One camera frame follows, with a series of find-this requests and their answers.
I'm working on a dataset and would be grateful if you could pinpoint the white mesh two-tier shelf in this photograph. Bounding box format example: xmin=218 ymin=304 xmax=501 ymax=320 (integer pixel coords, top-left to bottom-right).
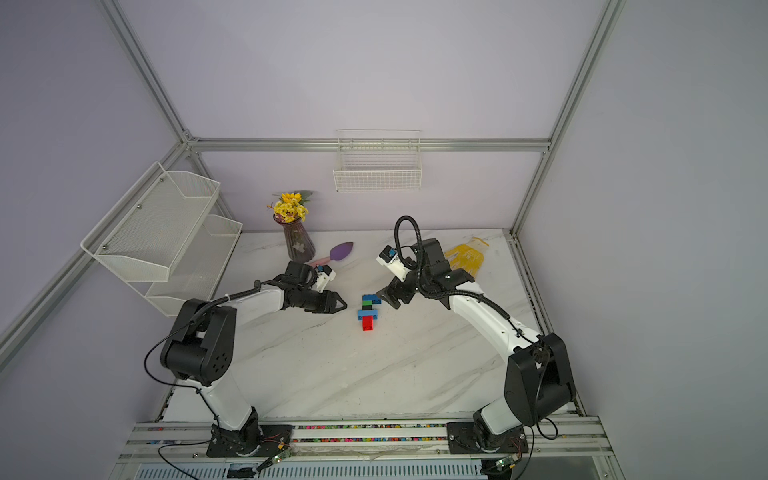
xmin=80 ymin=163 xmax=242 ymax=317

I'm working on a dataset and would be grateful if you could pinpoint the yellow flower bouquet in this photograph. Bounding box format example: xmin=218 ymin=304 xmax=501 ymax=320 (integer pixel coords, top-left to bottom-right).
xmin=268 ymin=190 xmax=313 ymax=224

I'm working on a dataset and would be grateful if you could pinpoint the yellow rubber glove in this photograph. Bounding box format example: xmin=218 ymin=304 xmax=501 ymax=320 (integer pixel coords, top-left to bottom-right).
xmin=444 ymin=237 xmax=489 ymax=277

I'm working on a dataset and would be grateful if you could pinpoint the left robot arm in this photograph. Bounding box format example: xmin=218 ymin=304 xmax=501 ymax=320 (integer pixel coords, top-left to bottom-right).
xmin=156 ymin=261 xmax=347 ymax=458

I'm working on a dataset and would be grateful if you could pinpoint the purple pink toy spatula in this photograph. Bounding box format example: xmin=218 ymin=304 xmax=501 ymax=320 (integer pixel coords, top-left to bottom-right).
xmin=310 ymin=241 xmax=354 ymax=267

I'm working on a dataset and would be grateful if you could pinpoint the light blue long lego brick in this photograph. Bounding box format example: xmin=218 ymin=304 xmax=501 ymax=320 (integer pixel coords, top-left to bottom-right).
xmin=357 ymin=309 xmax=378 ymax=321

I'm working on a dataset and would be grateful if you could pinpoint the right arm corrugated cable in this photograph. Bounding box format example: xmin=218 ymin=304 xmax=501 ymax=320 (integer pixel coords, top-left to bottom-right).
xmin=392 ymin=215 xmax=541 ymax=346

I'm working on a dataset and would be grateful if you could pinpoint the white wire wall basket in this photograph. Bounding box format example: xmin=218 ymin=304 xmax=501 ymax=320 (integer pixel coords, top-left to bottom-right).
xmin=333 ymin=129 xmax=423 ymax=193

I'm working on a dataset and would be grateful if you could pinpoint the dark blue long lego brick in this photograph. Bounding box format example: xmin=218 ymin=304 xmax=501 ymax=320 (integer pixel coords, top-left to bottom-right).
xmin=362 ymin=294 xmax=382 ymax=306

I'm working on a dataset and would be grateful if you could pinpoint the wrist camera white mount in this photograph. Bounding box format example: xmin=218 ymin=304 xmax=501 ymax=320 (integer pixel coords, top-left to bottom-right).
xmin=312 ymin=265 xmax=336 ymax=293
xmin=376 ymin=245 xmax=411 ymax=283

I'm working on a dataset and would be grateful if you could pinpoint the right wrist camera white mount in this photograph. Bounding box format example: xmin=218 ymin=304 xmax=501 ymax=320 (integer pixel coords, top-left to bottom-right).
xmin=376 ymin=245 xmax=411 ymax=283

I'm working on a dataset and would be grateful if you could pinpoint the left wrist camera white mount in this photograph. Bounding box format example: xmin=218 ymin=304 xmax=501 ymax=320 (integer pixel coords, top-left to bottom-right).
xmin=312 ymin=265 xmax=336 ymax=293

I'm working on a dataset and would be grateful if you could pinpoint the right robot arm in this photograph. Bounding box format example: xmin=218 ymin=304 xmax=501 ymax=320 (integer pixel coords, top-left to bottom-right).
xmin=377 ymin=238 xmax=576 ymax=453

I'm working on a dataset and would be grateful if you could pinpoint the purple ribbed glass vase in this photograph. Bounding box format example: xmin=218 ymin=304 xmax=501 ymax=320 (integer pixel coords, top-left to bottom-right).
xmin=273 ymin=214 xmax=316 ymax=263

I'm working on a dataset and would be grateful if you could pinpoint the red square lego brick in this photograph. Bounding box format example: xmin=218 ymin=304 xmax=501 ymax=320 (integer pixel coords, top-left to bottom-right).
xmin=361 ymin=316 xmax=375 ymax=332

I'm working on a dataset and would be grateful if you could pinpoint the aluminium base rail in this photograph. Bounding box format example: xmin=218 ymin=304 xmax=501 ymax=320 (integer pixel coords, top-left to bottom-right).
xmin=110 ymin=411 xmax=624 ymax=479

